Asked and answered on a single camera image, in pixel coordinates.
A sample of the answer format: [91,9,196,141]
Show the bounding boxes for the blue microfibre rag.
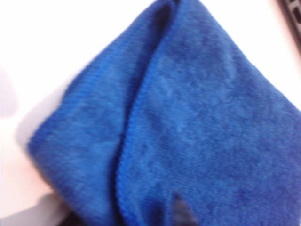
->
[27,0,301,226]

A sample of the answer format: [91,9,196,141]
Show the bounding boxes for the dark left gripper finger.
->
[171,192,198,226]

